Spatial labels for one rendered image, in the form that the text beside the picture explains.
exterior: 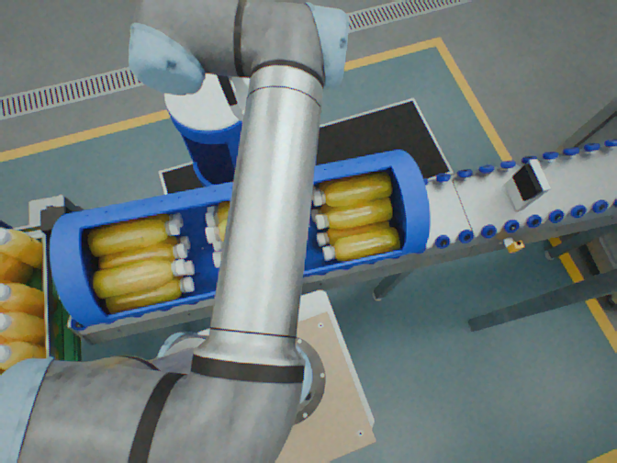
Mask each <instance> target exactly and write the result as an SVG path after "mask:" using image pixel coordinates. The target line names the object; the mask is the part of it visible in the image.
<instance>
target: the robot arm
mask: <svg viewBox="0 0 617 463"><path fill-rule="evenodd" d="M348 31H349V19H348V17H347V15H346V14H345V13H344V12H343V11H342V10H341V9H337V8H330V7H325V6H314V5H313V4H311V3H305V4H304V5H303V4H294V3H285V2H276V1H266V0H137V3H136V8H135V14H134V19H133V23H132V24H131V25H130V40H129V68H130V70H131V71H132V73H133V75H135V76H136V77H137V79H138V80H139V81H141V82H142V83H143V84H145V85H147V86H148V87H150V88H152V89H154V90H157V91H159V92H162V93H165V94H169V95H174V96H185V95H186V94H189V95H193V94H195V93H197V92H198V91H199V90H200V89H201V87H202V85H203V81H205V79H206V74H214V75H216V76H217V78H218V80H219V84H220V87H221V89H222V92H223V94H224V96H225V98H226V100H227V102H228V104H229V106H230V110H231V112H232V113H233V115H234V116H235V117H236V118H237V119H239V120H240V121H243V123H242V128H241V139H240V145H239V150H238V157H237V163H236V168H235V175H234V180H233V186H232V191H231V198H230V208H229V215H228V220H227V226H226V231H225V238H224V244H223V249H222V255H221V260H220V267H219V277H218V283H217V288H216V295H215V300H214V306H213V311H212V317H211V323H210V329H209V335H204V334H197V333H190V332H188V333H175V334H173V335H172V336H170V337H169V338H168V339H167V340H166V341H165V343H164V345H163V346H162V348H161V350H160V352H159V354H158V356H157V358H154V359H152V360H149V361H148V360H146V359H143V358H141V357H137V356H111V357H107V358H102V359H98V360H95V361H90V362H71V361H61V360H56V359H55V357H51V356H50V357H47V358H46V359H39V358H30V359H26V360H23V361H20V362H18V363H16V364H14V365H13V366H12V367H10V368H9V369H8V370H7V371H5V372H4V373H3V374H2V375H1V376H0V463H275V461H276V460H277V458H278V456H279V454H280V453H281V451H282V449H283V447H284V445H285V443H286V440H287V439H288V437H289V434H290V432H291V430H292V427H293V424H294V421H295V420H296V417H297V413H298V412H301V411H302V410H303V409H304V408H305V407H306V406H307V405H308V404H309V403H310V401H311V399H312V398H313V396H314V393H315V390H316V387H317V371H316V368H315V365H314V363H313V361H312V359H311V357H310V356H309V354H308V353H307V352H306V351H304V350H303V349H302V348H300V347H299V346H297V345H296V340H297V325H298V316H299V307H300V299H301V290H302V282H303V274H304V265H305V256H306V248H307V239H308V231H309V215H310V207H311V198H312V189H313V181H314V173H315V164H316V156H317V147H318V138H319V130H320V114H321V106H322V98H323V88H327V87H328V86H338V85H339V84H340V83H341V82H342V78H343V71H344V65H345V57H346V49H347V40H348ZM243 78H250V81H249V85H247V84H245V81H244V79H243ZM231 81H232V82H233V84H234V87H235V89H236V92H235V91H234V89H233V86H232V84H231ZM244 109H245V110H244ZM243 110H244V116H243V114H242V111H243Z"/></svg>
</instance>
